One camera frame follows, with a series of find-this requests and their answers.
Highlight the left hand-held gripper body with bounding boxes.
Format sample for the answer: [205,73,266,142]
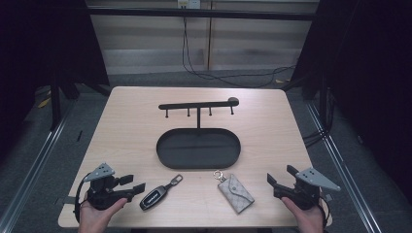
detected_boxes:
[83,162,135,212]

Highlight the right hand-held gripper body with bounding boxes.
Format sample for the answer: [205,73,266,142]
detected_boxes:
[273,166,342,211]

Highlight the black car key fob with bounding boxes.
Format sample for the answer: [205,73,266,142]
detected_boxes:
[139,174,184,212]

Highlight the beige patterned key pouch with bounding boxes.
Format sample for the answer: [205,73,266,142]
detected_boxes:
[213,170,256,215]

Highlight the black key rack with tray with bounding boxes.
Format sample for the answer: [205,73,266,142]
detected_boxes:
[155,96,242,170]

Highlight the person's right hand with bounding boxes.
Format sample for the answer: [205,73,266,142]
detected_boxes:
[281,197,326,233]

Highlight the person's left hand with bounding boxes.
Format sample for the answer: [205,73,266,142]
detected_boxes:
[78,197,128,233]

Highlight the black metal stand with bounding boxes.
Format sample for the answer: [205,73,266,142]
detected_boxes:
[49,72,63,131]

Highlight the yellow tape piece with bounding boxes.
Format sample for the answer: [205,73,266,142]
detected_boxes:
[37,96,52,109]

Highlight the black curtain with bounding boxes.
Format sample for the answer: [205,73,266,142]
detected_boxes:
[290,0,412,203]
[0,0,110,163]

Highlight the right hand-held gripper cable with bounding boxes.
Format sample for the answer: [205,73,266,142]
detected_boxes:
[319,193,330,227]

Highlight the hand-held gripper cable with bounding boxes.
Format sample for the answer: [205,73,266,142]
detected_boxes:
[319,193,330,227]
[74,173,91,224]

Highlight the left hand-held gripper cable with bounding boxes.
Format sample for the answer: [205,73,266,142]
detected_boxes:
[74,173,91,224]

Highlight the bundle of black floor cables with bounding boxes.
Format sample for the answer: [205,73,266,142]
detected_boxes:
[301,86,333,150]

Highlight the metal floor rail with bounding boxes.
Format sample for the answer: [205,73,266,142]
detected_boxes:
[305,100,385,233]
[0,98,77,233]

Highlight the black wall cable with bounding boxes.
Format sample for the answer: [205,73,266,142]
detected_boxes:
[182,16,296,89]

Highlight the black horizontal frame bar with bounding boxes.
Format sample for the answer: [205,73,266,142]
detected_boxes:
[86,7,320,22]

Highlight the white wall outlet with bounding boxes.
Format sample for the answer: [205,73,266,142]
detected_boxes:
[177,0,201,10]

